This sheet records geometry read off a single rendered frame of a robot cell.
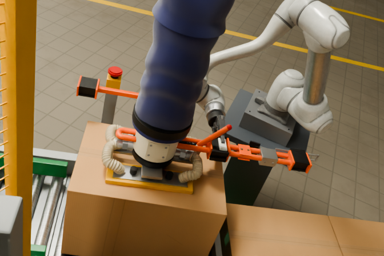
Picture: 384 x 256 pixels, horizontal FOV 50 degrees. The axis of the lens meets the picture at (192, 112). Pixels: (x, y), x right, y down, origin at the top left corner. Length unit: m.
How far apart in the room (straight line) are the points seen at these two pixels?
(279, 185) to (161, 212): 1.81
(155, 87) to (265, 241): 1.10
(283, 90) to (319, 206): 1.30
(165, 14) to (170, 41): 0.08
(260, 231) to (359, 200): 1.54
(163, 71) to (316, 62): 0.81
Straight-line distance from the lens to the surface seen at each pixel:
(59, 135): 3.17
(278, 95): 2.30
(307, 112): 2.16
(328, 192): 3.49
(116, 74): 2.01
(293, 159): 1.76
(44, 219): 2.00
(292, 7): 1.84
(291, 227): 2.29
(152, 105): 1.42
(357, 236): 2.48
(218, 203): 1.66
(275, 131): 2.35
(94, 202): 1.60
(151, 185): 1.61
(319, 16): 1.76
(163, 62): 1.32
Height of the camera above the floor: 2.16
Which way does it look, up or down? 36 degrees down
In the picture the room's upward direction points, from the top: 18 degrees clockwise
